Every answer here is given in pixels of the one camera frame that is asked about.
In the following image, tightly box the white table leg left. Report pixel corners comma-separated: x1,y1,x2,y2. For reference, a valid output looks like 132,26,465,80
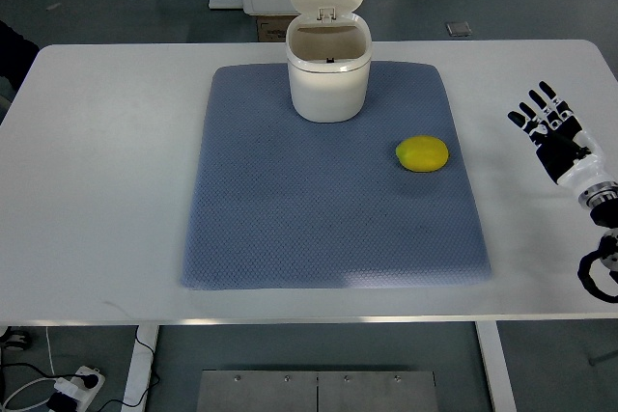
121,324,159,412

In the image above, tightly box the grey floor socket plate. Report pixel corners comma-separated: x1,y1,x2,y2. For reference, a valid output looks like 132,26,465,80
445,21,472,38

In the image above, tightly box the black caster wheel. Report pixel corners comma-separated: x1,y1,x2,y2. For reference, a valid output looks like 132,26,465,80
0,326,32,351

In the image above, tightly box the blue textured mat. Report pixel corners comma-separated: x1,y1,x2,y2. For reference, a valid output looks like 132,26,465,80
182,62,492,290

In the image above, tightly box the yellow lemon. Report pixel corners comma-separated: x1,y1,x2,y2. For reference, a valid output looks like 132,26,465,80
395,135,450,173

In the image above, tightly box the black power cable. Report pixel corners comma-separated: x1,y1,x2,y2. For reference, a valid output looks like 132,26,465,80
91,327,160,408

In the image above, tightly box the white table leg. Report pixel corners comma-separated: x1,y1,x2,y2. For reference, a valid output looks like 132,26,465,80
475,321,517,412
121,324,159,412

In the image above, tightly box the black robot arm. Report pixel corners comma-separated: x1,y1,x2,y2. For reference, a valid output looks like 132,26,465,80
577,181,617,304

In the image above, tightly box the white table leg right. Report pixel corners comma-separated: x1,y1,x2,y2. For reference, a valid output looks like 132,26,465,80
475,321,517,412

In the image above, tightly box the white trash bin open lid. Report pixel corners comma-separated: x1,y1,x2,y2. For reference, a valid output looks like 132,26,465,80
286,0,373,123

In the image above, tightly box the metal floor plate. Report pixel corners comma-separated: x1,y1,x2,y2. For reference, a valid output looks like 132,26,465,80
197,371,438,411

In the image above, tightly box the cardboard box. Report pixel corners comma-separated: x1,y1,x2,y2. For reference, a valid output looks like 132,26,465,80
256,15,295,42

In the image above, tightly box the white power cable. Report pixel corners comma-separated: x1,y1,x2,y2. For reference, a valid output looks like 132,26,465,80
0,327,78,411

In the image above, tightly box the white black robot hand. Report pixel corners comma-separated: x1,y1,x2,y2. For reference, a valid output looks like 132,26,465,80
508,81,604,186

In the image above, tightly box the white power strip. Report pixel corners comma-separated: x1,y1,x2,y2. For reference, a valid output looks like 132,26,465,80
45,366,105,412

